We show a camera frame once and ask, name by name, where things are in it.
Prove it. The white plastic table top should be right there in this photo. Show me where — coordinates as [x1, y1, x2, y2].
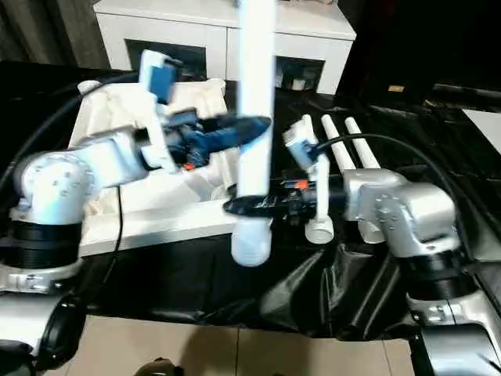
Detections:
[66, 77, 275, 258]

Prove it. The black plastic cover mat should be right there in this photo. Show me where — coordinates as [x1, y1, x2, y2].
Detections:
[0, 60, 501, 342]

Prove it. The white sideboard with glass doors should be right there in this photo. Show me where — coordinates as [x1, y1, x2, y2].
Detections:
[93, 0, 358, 95]

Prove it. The grey curtain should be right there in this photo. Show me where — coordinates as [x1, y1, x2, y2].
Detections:
[0, 0, 110, 71]

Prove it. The dark robot body part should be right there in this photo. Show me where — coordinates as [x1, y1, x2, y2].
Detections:
[139, 358, 185, 376]

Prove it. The white flat board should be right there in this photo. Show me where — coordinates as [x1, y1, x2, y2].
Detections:
[461, 108, 501, 154]

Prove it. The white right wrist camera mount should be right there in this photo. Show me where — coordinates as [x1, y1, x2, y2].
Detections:
[282, 117, 333, 225]

